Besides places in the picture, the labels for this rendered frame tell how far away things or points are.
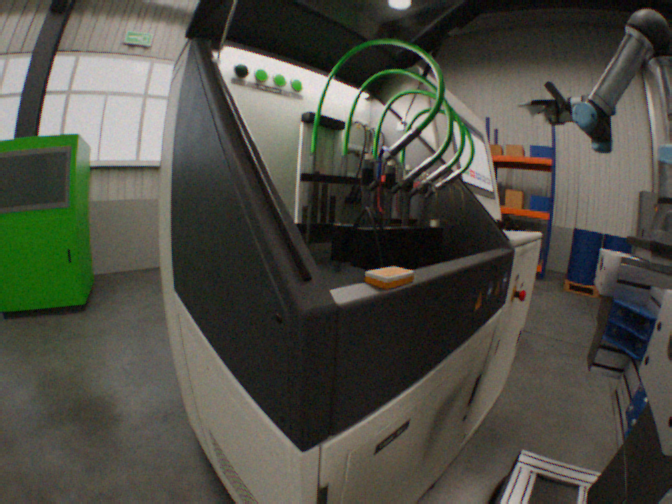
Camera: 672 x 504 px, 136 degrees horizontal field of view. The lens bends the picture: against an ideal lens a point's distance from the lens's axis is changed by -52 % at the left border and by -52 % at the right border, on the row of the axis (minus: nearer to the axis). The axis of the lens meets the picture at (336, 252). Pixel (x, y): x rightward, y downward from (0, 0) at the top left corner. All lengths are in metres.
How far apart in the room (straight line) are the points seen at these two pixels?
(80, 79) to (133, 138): 1.28
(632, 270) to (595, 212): 6.37
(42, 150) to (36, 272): 1.06
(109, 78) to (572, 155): 8.54
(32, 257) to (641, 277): 3.47
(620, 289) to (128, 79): 4.89
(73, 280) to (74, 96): 2.61
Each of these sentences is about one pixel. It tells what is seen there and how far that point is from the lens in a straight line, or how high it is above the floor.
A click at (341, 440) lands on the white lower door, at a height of 0.78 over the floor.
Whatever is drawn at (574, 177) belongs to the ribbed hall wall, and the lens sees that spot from 7.05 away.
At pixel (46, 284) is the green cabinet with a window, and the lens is 3.03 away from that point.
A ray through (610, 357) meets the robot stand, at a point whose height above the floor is 0.77.
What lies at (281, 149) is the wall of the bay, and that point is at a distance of 0.81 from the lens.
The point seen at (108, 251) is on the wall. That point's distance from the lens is 4.33.
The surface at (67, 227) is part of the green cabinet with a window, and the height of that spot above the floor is 0.80.
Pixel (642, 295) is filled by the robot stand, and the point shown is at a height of 0.92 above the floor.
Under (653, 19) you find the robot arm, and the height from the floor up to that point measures 1.61.
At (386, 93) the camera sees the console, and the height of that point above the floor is 1.46.
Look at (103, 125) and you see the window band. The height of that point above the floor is 2.04.
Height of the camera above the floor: 1.03
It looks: 11 degrees down
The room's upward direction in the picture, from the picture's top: 4 degrees clockwise
